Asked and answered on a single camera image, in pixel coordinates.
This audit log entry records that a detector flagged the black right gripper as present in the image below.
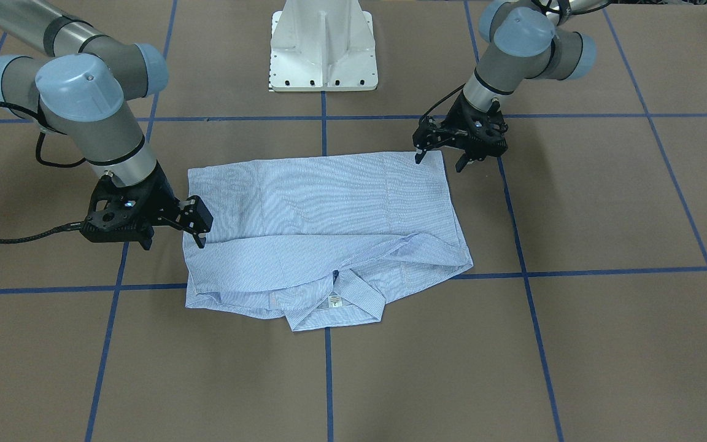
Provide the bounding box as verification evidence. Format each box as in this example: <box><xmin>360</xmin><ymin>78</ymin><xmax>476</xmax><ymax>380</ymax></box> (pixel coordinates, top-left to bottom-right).
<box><xmin>80</xmin><ymin>165</ymin><xmax>214</xmax><ymax>251</ymax></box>

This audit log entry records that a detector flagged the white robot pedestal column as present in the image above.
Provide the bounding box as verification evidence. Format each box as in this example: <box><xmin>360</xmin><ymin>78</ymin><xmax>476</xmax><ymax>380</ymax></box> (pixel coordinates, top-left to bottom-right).
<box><xmin>272</xmin><ymin>1</ymin><xmax>373</xmax><ymax>36</ymax></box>

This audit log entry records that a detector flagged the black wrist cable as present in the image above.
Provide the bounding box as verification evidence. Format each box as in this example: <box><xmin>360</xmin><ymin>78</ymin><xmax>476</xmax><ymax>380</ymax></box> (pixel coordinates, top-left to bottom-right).
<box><xmin>0</xmin><ymin>98</ymin><xmax>87</xmax><ymax>244</ymax></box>
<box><xmin>419</xmin><ymin>83</ymin><xmax>466</xmax><ymax>123</ymax></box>

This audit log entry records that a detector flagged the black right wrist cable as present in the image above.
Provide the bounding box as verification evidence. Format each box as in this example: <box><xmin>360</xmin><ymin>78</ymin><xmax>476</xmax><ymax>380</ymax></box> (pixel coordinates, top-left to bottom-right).
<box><xmin>0</xmin><ymin>98</ymin><xmax>87</xmax><ymax>244</ymax></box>

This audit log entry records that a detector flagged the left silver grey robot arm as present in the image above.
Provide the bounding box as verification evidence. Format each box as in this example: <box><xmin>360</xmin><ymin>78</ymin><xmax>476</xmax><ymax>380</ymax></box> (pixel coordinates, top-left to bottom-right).
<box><xmin>412</xmin><ymin>1</ymin><xmax>609</xmax><ymax>171</ymax></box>

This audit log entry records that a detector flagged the white mounting plate with holes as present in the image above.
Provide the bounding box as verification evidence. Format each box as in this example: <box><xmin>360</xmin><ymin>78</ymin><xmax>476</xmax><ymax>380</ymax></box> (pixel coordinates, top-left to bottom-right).
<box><xmin>268</xmin><ymin>18</ymin><xmax>379</xmax><ymax>93</ymax></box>

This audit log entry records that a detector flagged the blue white striped shirt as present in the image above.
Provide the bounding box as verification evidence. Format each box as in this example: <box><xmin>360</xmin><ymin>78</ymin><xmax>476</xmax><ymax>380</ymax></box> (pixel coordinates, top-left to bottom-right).
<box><xmin>183</xmin><ymin>151</ymin><xmax>473</xmax><ymax>332</ymax></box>

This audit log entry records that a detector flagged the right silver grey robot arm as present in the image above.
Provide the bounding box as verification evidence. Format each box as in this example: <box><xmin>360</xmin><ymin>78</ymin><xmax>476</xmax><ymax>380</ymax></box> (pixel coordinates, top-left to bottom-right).
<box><xmin>0</xmin><ymin>1</ymin><xmax>213</xmax><ymax>250</ymax></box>

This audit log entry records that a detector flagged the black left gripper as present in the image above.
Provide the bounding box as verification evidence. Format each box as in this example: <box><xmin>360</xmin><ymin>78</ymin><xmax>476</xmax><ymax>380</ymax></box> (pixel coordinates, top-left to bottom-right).
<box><xmin>413</xmin><ymin>93</ymin><xmax>508</xmax><ymax>173</ymax></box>

